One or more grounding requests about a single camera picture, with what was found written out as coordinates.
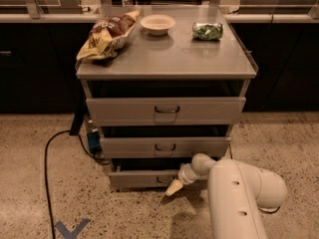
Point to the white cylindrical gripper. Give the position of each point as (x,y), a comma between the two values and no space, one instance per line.
(184,176)

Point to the grey bottom drawer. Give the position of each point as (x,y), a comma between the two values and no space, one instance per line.
(142,178)

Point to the grey drawer cabinet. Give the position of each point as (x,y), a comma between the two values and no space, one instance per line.
(174,65)

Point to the grey top drawer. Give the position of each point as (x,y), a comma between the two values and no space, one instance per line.
(165,111)

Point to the grey middle drawer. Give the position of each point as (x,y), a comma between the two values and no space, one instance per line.
(163,147)

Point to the green snack bag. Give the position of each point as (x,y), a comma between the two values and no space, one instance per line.
(207,31)

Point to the dark counter with rail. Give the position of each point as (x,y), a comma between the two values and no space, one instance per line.
(38,65)

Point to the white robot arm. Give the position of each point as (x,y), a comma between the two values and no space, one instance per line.
(236,192)

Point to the blue power box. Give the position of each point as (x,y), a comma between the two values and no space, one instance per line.
(93,139)

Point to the grey drawer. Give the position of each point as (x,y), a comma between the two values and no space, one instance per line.
(142,178)
(165,111)
(163,147)

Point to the brown yellow chip bag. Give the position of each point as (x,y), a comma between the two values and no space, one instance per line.
(108,35)

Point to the white paper bowl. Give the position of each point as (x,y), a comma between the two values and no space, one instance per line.
(157,25)

